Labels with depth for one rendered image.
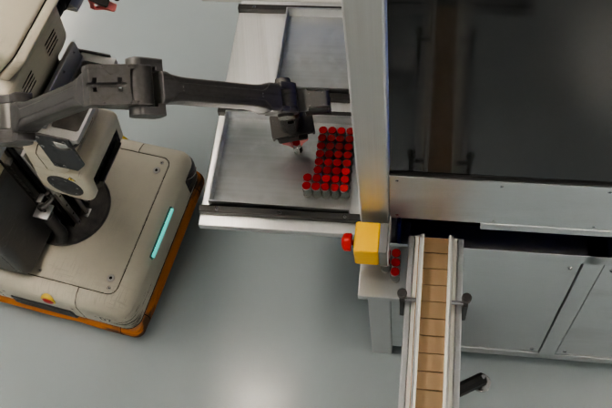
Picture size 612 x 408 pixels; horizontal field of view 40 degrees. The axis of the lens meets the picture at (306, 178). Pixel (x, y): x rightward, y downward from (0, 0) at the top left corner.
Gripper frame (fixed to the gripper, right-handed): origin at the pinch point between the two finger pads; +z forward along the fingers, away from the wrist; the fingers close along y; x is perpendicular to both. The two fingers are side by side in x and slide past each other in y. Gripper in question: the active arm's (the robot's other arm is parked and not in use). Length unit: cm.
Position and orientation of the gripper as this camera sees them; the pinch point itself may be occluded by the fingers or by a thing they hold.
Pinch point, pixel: (296, 143)
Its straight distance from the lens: 204.5
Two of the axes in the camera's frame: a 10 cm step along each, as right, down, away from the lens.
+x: -1.4, -8.7, 4.8
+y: 9.8, -1.7, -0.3
